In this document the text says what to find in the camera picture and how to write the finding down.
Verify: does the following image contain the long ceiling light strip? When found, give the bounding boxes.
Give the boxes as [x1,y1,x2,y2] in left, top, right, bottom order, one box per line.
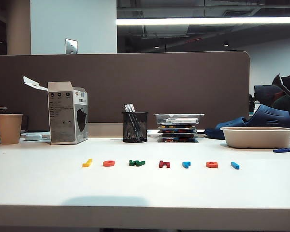
[116,16,290,26]

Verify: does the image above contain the small white earbuds case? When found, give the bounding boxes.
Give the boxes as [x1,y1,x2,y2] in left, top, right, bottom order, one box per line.
[24,133,43,141]

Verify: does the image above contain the dark office monitor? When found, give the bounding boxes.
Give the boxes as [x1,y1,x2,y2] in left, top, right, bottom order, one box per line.
[253,85,282,107]

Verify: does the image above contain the brown desk partition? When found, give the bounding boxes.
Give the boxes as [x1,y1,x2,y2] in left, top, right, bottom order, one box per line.
[0,50,250,132]

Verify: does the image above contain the metal wall switch plate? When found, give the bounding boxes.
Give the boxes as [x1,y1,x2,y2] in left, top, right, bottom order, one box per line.
[65,38,78,54]

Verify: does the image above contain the letter magnet tray case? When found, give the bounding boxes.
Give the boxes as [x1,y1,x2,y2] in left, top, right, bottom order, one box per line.
[157,137,200,144]
[157,124,197,130]
[158,129,199,134]
[158,133,199,138]

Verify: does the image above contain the black white marker pen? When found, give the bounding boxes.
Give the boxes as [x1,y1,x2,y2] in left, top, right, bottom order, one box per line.
[129,103,146,141]
[123,104,141,141]

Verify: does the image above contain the brown paper cup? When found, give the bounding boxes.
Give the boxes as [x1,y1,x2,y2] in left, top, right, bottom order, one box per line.
[0,114,24,145]

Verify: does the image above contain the clear plastic case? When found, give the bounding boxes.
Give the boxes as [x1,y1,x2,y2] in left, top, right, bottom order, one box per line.
[153,113,205,125]

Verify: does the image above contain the beige pulp bowl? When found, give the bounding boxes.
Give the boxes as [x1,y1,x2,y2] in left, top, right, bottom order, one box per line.
[219,126,290,149]

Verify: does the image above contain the white grey mask box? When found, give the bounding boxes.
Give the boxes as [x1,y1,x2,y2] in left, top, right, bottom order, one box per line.
[22,76,89,145]

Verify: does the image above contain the black mesh pen holder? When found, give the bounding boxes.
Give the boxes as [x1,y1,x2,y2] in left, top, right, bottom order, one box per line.
[121,111,149,143]

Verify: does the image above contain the seated person dark clothes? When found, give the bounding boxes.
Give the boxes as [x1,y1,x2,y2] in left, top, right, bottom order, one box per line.
[271,63,290,116]

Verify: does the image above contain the dark blue foam slipper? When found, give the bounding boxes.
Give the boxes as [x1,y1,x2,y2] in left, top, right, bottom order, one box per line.
[204,116,249,140]
[246,104,290,128]

